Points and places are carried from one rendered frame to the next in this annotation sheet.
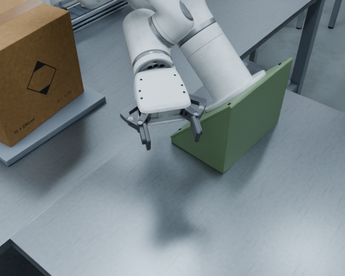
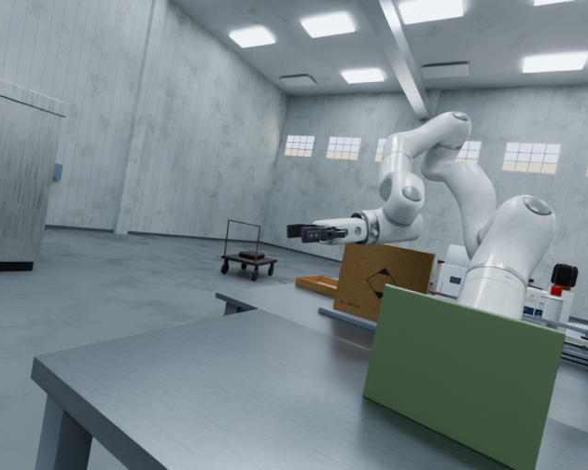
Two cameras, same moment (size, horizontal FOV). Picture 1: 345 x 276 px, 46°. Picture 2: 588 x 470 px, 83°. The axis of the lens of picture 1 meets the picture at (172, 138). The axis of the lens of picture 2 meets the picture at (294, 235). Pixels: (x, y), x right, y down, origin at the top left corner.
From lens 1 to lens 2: 0.98 m
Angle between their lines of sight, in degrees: 83
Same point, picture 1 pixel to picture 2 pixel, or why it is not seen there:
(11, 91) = (355, 270)
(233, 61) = (484, 305)
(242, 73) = not seen: hidden behind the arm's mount
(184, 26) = (396, 198)
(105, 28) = not seen: hidden behind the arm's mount
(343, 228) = not seen: outside the picture
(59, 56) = (406, 280)
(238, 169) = (378, 409)
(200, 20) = (488, 260)
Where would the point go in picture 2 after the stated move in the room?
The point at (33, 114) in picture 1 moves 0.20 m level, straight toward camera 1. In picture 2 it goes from (360, 302) to (315, 300)
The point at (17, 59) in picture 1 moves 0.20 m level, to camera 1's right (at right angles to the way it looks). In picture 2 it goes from (371, 254) to (395, 262)
